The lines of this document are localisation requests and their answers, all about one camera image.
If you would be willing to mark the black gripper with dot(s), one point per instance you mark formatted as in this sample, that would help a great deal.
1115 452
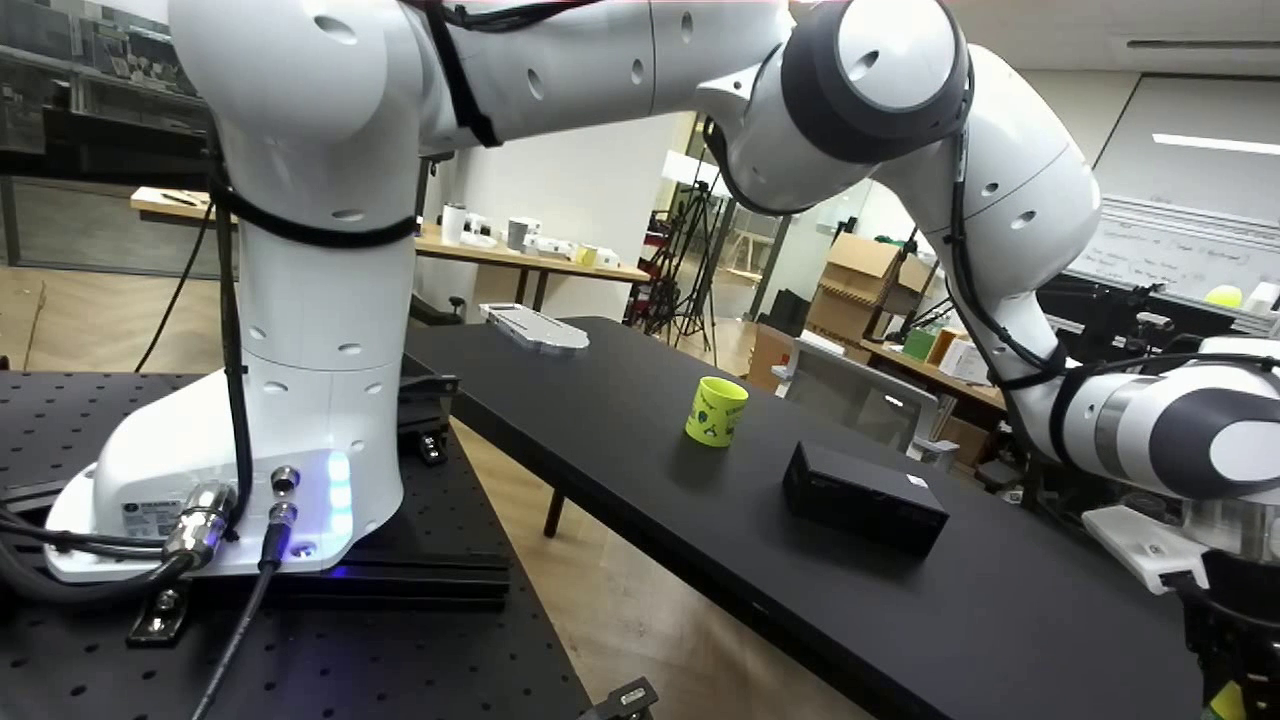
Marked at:
1235 620

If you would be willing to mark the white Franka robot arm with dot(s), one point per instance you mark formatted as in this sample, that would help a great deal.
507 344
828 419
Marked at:
347 265

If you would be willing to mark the yellow-green mug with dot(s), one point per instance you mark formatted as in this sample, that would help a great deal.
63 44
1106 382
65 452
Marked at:
719 415

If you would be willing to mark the white whiteboard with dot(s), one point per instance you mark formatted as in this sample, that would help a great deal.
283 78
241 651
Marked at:
1172 244

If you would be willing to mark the black rectangular box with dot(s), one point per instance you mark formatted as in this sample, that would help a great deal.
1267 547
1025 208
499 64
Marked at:
864 498

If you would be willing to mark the grey open laptop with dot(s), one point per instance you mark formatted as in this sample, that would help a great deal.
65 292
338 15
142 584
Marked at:
864 393

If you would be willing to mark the stacked cardboard boxes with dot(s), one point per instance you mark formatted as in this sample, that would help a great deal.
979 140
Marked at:
852 287

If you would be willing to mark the small metal corner clamp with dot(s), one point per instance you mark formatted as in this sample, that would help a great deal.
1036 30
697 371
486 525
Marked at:
625 703

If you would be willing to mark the clear plastic tray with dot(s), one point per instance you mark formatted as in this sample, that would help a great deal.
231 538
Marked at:
534 324

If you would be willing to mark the long wooden desk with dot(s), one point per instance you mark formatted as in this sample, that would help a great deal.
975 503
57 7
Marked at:
534 257

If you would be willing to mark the black perforated breadboard table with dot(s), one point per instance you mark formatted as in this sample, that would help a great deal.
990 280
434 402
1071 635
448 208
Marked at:
333 652

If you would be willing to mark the metal mounting clamp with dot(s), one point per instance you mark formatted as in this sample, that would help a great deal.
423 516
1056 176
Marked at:
156 615

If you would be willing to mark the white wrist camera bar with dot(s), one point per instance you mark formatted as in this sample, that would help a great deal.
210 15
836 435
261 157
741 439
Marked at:
1146 547

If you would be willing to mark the black camera tripod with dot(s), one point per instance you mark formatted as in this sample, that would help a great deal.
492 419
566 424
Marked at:
687 265

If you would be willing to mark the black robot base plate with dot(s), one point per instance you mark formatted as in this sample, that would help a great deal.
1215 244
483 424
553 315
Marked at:
414 565

